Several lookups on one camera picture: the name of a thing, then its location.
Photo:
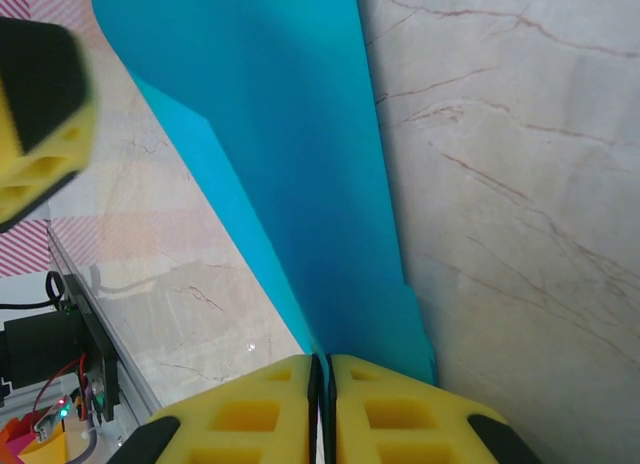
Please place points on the long aluminium mounting rail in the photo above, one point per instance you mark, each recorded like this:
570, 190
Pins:
135, 384

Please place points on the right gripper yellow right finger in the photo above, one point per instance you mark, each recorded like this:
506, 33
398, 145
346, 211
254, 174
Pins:
410, 419

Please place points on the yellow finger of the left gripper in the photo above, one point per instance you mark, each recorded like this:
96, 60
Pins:
40, 109

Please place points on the teal cloth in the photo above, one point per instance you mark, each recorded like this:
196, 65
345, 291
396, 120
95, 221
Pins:
275, 134

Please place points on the circuit board with green light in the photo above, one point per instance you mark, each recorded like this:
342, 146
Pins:
50, 419

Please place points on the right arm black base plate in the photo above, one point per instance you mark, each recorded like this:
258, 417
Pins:
100, 354

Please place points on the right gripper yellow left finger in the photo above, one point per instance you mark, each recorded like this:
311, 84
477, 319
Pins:
240, 419

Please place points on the orange and pink object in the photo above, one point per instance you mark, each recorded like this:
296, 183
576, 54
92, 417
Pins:
40, 449

